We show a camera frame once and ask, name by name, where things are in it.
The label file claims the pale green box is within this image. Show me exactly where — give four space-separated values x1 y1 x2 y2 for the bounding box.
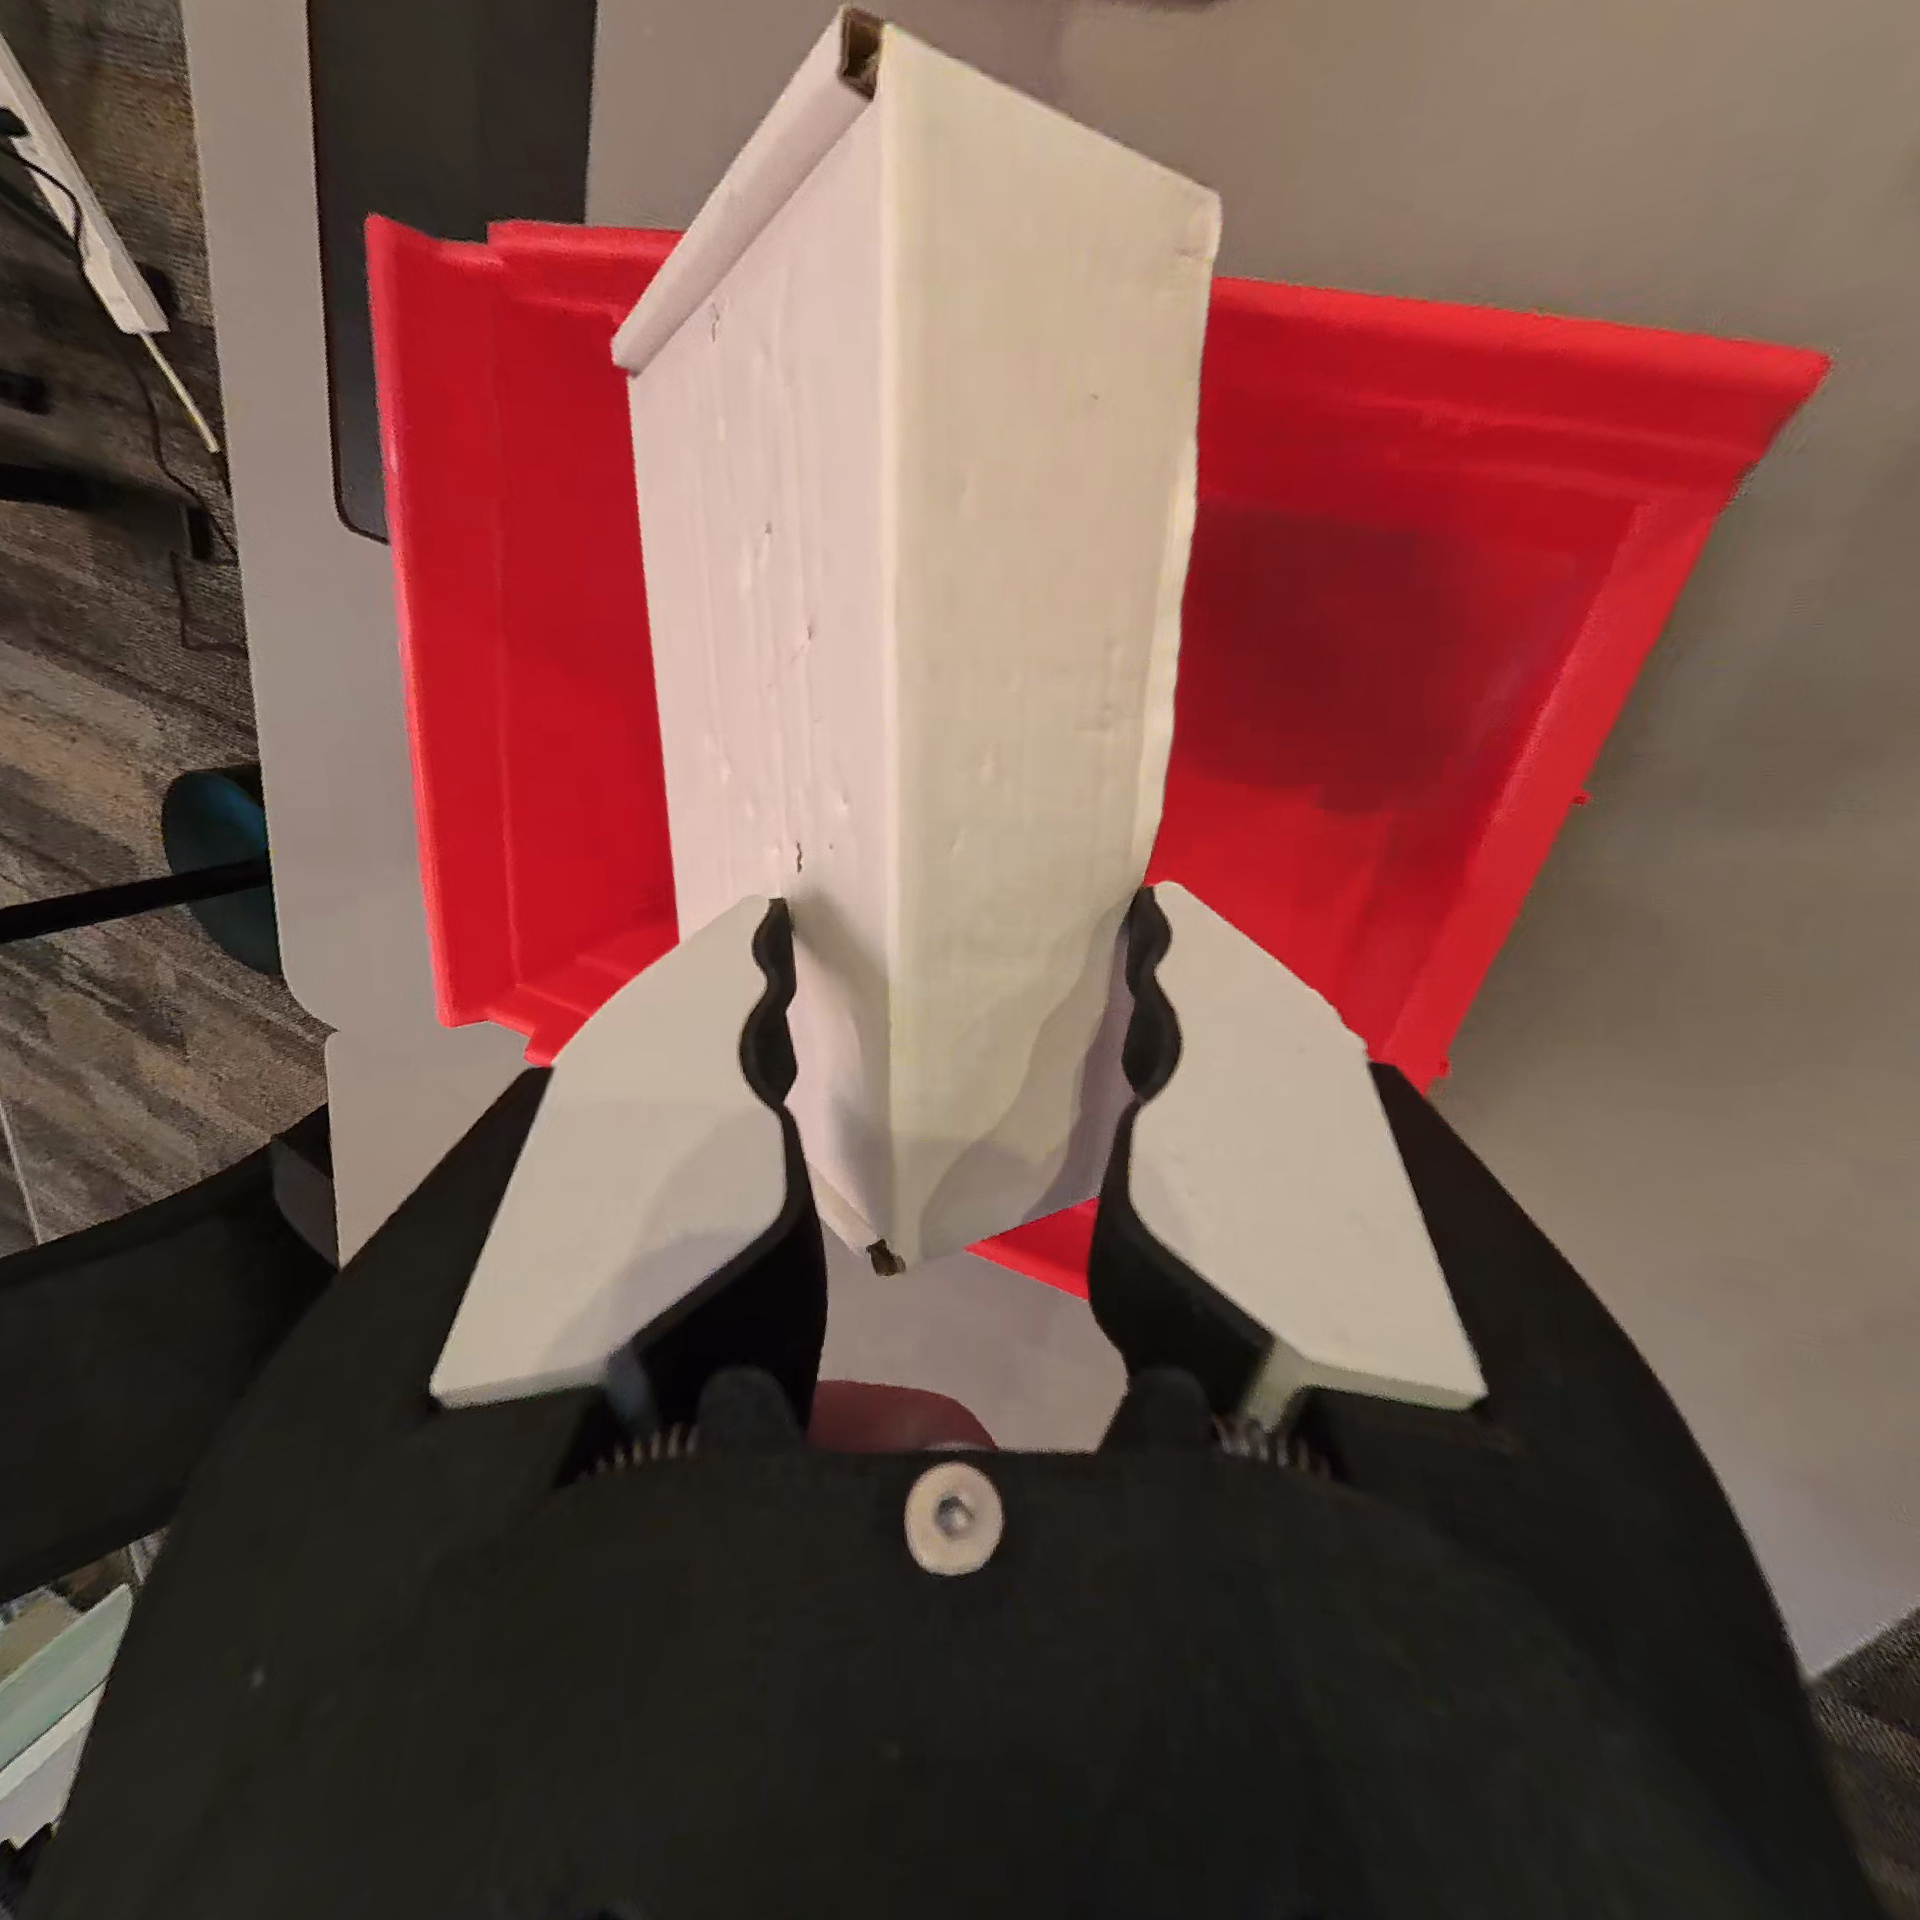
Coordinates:
0 1577 140 1849

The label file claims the red plastic bin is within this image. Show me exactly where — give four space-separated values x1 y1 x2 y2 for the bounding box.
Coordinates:
364 214 1832 1291

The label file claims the white cardboard box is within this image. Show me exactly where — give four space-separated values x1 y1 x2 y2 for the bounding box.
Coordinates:
609 6 1224 1281

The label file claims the teal round stool base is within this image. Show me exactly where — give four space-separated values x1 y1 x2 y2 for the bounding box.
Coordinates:
159 762 287 982

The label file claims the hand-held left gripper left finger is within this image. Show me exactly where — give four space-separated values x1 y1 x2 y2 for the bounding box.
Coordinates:
429 896 829 1411

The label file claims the white power strip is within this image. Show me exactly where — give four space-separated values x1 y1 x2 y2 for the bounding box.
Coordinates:
0 30 175 337

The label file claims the black flat panel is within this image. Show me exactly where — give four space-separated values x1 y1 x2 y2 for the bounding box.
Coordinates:
307 0 597 545

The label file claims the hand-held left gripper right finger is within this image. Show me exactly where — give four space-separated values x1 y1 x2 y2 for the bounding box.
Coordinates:
1087 882 1488 1428

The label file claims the black cable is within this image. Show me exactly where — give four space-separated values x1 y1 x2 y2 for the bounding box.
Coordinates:
0 143 253 655

